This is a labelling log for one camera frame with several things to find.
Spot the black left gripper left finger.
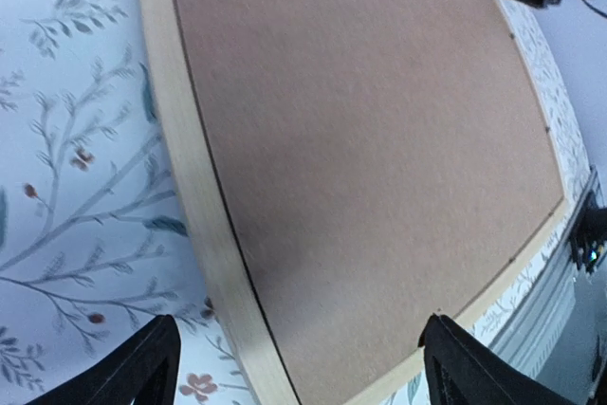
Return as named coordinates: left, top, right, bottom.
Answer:
left=31, top=315, right=181, bottom=405

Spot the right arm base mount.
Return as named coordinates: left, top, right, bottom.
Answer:
left=568, top=206, right=606, bottom=273

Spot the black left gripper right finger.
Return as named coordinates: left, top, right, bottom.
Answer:
left=418, top=314, right=570, bottom=405

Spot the front aluminium rail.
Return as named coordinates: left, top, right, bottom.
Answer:
left=489, top=169, right=606, bottom=404

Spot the brown frame backing board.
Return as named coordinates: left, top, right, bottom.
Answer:
left=163, top=0, right=565, bottom=405

